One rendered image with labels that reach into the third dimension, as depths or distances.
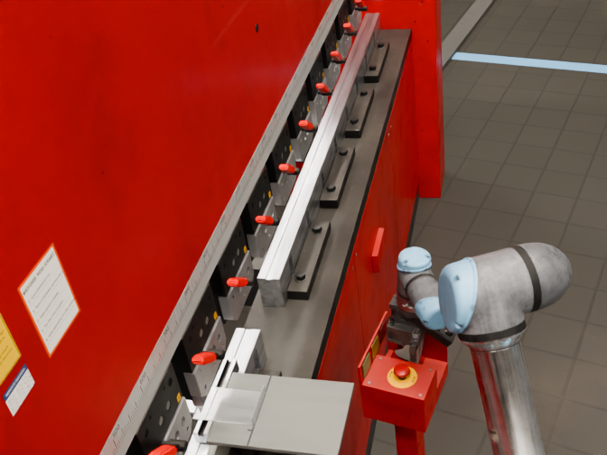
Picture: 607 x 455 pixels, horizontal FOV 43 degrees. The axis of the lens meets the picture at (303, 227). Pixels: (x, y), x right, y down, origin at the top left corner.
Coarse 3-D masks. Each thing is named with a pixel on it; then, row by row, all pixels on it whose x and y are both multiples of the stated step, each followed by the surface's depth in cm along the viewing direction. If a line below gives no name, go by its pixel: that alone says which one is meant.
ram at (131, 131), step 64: (0, 0) 82; (64, 0) 94; (128, 0) 110; (192, 0) 132; (256, 0) 164; (320, 0) 217; (0, 64) 83; (64, 64) 95; (128, 64) 110; (192, 64) 132; (256, 64) 165; (0, 128) 83; (64, 128) 95; (128, 128) 111; (192, 128) 133; (256, 128) 166; (0, 192) 84; (64, 192) 96; (128, 192) 112; (192, 192) 134; (0, 256) 84; (64, 256) 96; (128, 256) 112; (192, 256) 135; (128, 320) 113; (64, 384) 97; (128, 384) 114; (0, 448) 85; (64, 448) 98
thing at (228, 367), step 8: (224, 360) 167; (232, 360) 167; (224, 368) 166; (232, 368) 165; (216, 376) 164; (224, 376) 165; (216, 384) 162; (200, 424) 154; (200, 432) 154; (200, 440) 154
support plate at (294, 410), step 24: (240, 384) 161; (264, 384) 160; (288, 384) 159; (312, 384) 159; (336, 384) 158; (264, 408) 155; (288, 408) 154; (312, 408) 154; (336, 408) 153; (216, 432) 152; (240, 432) 151; (264, 432) 150; (288, 432) 150; (312, 432) 149; (336, 432) 148
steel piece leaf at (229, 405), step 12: (216, 396) 159; (228, 396) 159; (240, 396) 158; (252, 396) 158; (216, 408) 157; (228, 408) 156; (240, 408) 156; (252, 408) 155; (216, 420) 154; (228, 420) 154; (240, 420) 153; (252, 420) 151
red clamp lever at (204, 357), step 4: (204, 352) 135; (208, 352) 135; (212, 352) 136; (216, 352) 139; (220, 352) 139; (224, 352) 140; (196, 356) 132; (200, 356) 132; (204, 356) 132; (208, 356) 133; (212, 356) 135; (216, 356) 137; (220, 356) 138; (224, 356) 140; (192, 360) 131; (196, 360) 131; (200, 360) 131; (204, 360) 131; (208, 360) 133; (212, 360) 135; (196, 364) 132; (200, 364) 131; (204, 364) 132
